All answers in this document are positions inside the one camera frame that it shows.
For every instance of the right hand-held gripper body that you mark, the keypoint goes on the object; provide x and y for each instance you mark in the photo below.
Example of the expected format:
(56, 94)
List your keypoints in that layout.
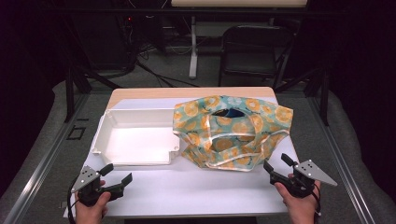
(313, 172)

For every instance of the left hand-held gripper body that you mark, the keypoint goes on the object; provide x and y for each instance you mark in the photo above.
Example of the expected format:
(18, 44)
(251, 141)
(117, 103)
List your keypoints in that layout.
(85, 179)

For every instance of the orange print fabric bag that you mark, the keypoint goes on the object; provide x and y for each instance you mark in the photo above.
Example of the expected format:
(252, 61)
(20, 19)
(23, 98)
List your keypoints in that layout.
(249, 137)

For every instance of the white plastic bin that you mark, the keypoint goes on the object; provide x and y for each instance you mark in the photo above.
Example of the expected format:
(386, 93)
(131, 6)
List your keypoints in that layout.
(137, 143)

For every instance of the person's left hand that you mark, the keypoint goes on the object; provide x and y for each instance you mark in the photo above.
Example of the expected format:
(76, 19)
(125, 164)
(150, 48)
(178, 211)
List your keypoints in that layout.
(90, 214)

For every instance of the person's right hand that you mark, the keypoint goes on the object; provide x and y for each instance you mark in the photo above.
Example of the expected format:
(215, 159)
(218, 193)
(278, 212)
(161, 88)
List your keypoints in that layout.
(300, 210)

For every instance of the black metal stand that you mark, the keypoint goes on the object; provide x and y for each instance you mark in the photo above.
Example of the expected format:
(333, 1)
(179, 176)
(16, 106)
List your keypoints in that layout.
(325, 93)
(69, 93)

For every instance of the black folding chair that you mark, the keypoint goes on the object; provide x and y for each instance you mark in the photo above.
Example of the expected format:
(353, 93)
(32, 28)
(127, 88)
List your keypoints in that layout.
(252, 62)

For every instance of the dark equipment cabinet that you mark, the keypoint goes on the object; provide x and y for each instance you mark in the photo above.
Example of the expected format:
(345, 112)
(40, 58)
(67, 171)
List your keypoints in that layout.
(102, 40)

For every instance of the white standing desk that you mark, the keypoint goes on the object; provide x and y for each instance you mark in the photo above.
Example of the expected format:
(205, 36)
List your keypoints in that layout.
(193, 56)

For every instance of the aluminium rail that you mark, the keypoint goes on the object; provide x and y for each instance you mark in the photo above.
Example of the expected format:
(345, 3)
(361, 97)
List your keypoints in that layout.
(40, 174)
(345, 168)

